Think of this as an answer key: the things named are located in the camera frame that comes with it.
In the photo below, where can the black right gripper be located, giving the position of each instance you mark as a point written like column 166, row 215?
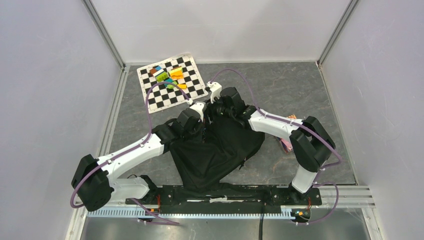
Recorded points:
column 217, row 101

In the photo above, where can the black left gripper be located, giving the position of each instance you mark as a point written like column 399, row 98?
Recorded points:
column 200, row 125

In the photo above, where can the black student backpack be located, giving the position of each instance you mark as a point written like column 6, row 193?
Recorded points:
column 221, row 146

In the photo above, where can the pink water bottle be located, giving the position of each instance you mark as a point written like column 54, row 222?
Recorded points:
column 286, row 145

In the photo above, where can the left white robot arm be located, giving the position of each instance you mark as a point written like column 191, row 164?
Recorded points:
column 96, row 180

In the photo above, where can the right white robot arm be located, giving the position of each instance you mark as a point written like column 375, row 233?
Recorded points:
column 310, row 142

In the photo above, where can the yellow small toy brick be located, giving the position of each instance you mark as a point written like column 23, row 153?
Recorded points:
column 182, row 86

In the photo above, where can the black and white chess mat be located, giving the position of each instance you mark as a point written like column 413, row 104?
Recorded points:
column 158, row 96

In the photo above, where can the teal toy brick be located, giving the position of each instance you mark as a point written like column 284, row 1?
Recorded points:
column 168, row 81

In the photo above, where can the orange toy brick stack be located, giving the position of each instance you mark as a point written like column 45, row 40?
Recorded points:
column 176, row 73

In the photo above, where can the green toy brick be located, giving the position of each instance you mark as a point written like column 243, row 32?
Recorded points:
column 162, row 77

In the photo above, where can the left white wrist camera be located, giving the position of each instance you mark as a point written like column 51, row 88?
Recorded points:
column 198, row 106

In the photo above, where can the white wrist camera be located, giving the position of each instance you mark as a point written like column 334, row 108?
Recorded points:
column 214, row 89
column 198, row 106

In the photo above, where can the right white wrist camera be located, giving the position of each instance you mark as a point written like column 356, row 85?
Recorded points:
column 214, row 89

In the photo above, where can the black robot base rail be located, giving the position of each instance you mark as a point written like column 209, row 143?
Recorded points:
column 226, row 198

